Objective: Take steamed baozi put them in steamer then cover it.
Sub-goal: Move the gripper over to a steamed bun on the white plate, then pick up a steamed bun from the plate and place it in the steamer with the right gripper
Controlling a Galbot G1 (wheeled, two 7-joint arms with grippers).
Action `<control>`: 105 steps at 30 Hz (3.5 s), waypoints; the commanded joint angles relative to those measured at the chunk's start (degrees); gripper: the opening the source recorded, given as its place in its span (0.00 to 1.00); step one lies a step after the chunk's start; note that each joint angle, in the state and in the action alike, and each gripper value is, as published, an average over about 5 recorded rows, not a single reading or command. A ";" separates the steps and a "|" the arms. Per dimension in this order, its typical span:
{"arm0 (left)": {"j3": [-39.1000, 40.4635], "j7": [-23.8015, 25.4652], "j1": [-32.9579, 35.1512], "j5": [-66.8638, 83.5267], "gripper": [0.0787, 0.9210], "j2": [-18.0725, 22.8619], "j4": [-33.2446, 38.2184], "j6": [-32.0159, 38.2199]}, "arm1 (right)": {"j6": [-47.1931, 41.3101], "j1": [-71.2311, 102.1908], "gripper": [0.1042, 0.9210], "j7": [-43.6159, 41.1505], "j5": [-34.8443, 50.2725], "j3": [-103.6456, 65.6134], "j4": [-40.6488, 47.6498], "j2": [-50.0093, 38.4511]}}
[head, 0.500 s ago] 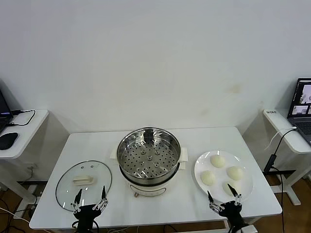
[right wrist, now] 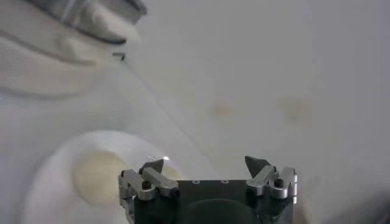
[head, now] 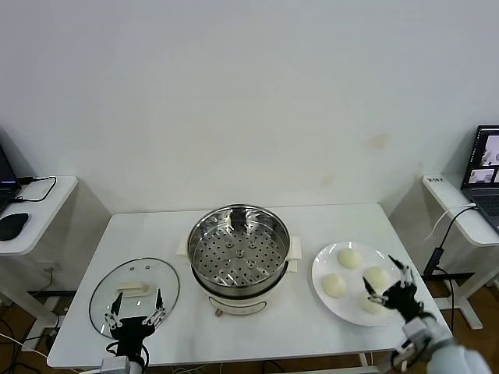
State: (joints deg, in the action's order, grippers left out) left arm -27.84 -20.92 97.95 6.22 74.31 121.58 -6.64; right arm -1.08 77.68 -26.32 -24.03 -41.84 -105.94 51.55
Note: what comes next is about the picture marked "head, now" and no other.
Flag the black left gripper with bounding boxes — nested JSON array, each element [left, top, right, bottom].
[[104, 288, 167, 358]]

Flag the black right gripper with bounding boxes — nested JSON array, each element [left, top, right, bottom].
[[362, 255, 426, 323]]

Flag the white steamed baozi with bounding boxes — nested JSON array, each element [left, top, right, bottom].
[[359, 292, 389, 316], [363, 266, 392, 290], [336, 249, 363, 270], [321, 273, 348, 299]]

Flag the round glass pot lid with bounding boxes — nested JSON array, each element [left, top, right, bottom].
[[89, 256, 181, 339]]

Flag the stainless steel steamer basket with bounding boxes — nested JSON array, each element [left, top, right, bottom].
[[176, 203, 304, 288]]

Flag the round white plate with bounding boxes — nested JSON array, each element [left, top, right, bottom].
[[311, 240, 409, 327]]

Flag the cream electric cooking pot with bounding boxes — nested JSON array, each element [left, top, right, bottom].
[[190, 259, 300, 317]]

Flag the white side desk with label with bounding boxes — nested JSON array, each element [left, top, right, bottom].
[[423, 173, 499, 330]]

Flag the white side desk with mouse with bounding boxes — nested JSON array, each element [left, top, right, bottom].
[[0, 175, 79, 340]]

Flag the black computer mouse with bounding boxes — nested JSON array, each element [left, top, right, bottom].
[[0, 212, 30, 242]]

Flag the black laptop with dark screen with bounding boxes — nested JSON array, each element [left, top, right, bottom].
[[0, 143, 23, 213]]

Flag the black cable with adapter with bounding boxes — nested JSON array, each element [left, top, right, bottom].
[[423, 205, 479, 324]]

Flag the white laptop cable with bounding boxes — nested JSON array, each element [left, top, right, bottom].
[[423, 202, 476, 242]]

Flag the white work table frame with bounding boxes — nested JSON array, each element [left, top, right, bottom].
[[116, 352, 381, 374]]

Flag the grey laptop showing camera views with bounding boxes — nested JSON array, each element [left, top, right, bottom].
[[460, 124, 499, 234]]

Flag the black looped laptop cable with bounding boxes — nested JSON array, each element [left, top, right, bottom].
[[9, 175, 58, 204]]

